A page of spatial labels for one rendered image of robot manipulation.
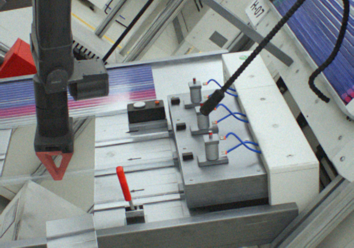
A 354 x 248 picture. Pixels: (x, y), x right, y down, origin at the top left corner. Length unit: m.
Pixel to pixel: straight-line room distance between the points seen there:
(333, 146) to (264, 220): 0.16
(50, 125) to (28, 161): 1.52
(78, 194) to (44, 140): 1.59
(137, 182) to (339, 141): 0.37
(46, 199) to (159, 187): 0.68
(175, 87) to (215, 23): 0.95
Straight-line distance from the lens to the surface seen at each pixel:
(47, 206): 1.83
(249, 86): 1.37
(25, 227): 1.71
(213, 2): 1.28
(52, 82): 1.14
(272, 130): 1.20
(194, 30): 2.50
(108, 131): 1.42
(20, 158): 2.72
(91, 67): 1.20
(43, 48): 1.09
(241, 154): 1.17
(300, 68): 1.32
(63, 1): 1.04
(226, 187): 1.12
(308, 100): 1.23
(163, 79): 1.62
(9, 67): 2.07
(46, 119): 1.21
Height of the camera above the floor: 1.53
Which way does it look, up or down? 17 degrees down
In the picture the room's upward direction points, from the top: 41 degrees clockwise
